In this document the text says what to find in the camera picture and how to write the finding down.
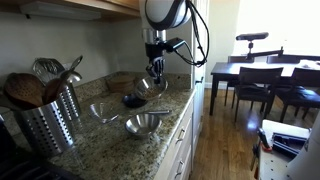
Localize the metal ladle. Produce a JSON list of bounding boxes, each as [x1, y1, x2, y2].
[[65, 70, 83, 84]]

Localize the metal serving spoon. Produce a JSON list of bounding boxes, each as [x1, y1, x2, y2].
[[67, 54, 84, 73]]

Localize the wooden upper cabinet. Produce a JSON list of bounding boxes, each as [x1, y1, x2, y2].
[[0, 0, 141, 23]]

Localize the black orange bar clamp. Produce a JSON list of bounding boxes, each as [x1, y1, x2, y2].
[[256, 128, 273, 153], [250, 144, 263, 180]]

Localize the metal drawer handle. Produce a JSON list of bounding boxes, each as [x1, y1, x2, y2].
[[175, 128, 186, 145], [174, 160, 185, 180]]

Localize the bright window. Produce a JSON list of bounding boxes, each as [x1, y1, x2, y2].
[[233, 0, 320, 56]]

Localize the perforated steel utensil holder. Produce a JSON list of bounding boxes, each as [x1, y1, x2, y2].
[[14, 96, 77, 158], [59, 81, 83, 122]]

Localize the small steel bowl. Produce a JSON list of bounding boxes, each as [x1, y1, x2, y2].
[[124, 113, 163, 140]]

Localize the white tall cabinet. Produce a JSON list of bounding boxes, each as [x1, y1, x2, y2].
[[191, 0, 211, 151]]

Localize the wicker basket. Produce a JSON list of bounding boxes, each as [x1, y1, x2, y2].
[[106, 73, 137, 95]]

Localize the conical steel bowl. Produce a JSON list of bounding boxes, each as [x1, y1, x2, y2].
[[88, 101, 120, 125]]

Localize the base cabinet with drawers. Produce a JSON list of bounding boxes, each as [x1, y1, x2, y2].
[[153, 89, 196, 180]]

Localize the white papers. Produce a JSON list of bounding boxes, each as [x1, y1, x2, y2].
[[299, 59, 320, 70]]

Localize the black measuring cup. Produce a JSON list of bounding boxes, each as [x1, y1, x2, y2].
[[121, 92, 173, 116]]

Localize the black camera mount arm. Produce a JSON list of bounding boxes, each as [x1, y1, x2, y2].
[[244, 39, 285, 63]]

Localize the slotted wooden spoon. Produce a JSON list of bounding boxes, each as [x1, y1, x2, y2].
[[3, 72, 47, 110]]

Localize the large steel bowl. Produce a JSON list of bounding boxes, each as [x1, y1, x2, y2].
[[134, 75, 169, 102]]

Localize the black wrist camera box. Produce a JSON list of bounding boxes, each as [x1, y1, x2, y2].
[[165, 37, 187, 53]]

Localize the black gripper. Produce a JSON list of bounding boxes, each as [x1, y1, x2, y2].
[[145, 43, 167, 85]]

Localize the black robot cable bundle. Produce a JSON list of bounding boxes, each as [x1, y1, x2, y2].
[[181, 0, 211, 68]]

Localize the black stereo camera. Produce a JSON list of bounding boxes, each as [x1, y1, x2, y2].
[[235, 32, 270, 42]]

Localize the brown food pieces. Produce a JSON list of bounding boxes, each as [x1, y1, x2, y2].
[[142, 85, 165, 100]]

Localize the dark wooden dining chair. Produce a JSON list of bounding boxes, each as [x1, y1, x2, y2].
[[265, 54, 303, 65], [274, 67, 320, 124], [233, 66, 285, 123]]

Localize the dark wooden dining table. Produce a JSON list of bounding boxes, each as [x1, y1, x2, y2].
[[209, 59, 320, 117]]

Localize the robot mounting table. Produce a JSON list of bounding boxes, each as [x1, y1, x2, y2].
[[258, 119, 313, 180]]

